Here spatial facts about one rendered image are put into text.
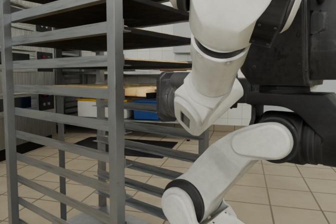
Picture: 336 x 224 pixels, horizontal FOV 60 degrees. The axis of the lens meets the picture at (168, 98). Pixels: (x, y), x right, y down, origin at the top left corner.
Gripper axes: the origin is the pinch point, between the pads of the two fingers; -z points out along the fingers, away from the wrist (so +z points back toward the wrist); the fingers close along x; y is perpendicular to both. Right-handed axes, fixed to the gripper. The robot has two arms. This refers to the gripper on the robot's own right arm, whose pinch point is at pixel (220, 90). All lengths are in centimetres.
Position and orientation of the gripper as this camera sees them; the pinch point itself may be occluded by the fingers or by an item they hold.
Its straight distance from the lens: 101.9
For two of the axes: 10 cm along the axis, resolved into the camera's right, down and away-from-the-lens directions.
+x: 0.0, -10.0, -0.8
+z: 9.9, 0.1, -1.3
